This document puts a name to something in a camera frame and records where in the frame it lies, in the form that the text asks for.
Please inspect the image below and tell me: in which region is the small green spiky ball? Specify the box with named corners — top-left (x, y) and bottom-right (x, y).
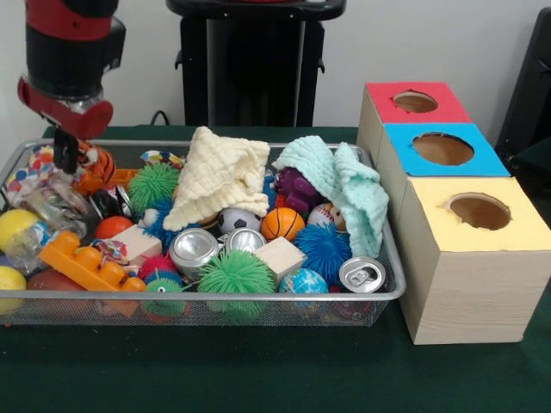
top-left (127, 163), bottom-right (180, 214)

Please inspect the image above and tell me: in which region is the orange plastic toy piece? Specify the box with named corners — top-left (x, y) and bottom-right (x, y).
top-left (39, 231), bottom-right (145, 292)

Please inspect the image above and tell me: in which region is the black chair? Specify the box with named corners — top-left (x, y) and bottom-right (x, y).
top-left (495, 7), bottom-right (551, 169)

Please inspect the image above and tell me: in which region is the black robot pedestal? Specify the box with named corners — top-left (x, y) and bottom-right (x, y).
top-left (166, 0), bottom-right (347, 128)

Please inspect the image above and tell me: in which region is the dark green table cloth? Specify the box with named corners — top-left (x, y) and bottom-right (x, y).
top-left (0, 125), bottom-right (551, 413)

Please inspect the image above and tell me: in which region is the silver can with open top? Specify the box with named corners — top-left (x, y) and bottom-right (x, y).
top-left (170, 226), bottom-right (220, 281)

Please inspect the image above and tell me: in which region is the clear mesh bin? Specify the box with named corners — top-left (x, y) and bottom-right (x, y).
top-left (0, 138), bottom-right (407, 328)

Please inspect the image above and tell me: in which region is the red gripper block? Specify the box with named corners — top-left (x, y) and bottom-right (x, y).
top-left (17, 77), bottom-right (115, 173)

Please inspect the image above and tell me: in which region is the cream yellow muslin cloth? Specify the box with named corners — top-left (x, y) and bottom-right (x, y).
top-left (164, 126), bottom-right (271, 231)

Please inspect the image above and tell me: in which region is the orange tiger plush toy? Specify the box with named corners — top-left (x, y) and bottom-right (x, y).
top-left (76, 144), bottom-right (118, 187)

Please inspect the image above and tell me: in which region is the small orange basketball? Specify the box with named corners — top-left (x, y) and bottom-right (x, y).
top-left (261, 206), bottom-right (306, 242)

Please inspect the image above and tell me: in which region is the wooden box with three holes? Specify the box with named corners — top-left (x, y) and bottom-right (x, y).
top-left (356, 81), bottom-right (551, 345)

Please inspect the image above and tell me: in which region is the yellow tennis ball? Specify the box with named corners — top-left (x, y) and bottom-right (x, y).
top-left (0, 209), bottom-right (40, 255)

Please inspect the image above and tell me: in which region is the large green spiky ball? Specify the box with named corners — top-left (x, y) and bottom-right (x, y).
top-left (198, 250), bottom-right (278, 298)

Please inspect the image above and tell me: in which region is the mint green muslin cloth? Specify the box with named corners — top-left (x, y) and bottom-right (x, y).
top-left (272, 135), bottom-right (391, 259)

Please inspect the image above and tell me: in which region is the flat orange plastic tray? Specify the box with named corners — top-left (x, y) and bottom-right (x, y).
top-left (77, 169), bottom-right (139, 194)

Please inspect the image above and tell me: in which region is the silver can with pull tab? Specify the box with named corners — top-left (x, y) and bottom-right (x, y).
top-left (338, 256), bottom-right (386, 293)

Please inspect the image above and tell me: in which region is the blue spiky ball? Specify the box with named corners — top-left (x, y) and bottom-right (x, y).
top-left (294, 224), bottom-right (354, 285)

